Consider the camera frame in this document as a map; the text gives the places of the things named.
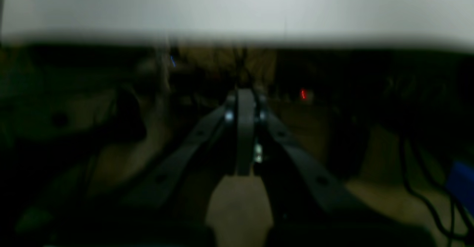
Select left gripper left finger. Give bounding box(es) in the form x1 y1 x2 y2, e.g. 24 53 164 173
45 89 247 247

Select blue box overhead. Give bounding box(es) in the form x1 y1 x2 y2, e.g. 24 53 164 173
445 161 474 215

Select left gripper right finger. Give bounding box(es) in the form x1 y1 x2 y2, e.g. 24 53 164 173
243 89 435 247

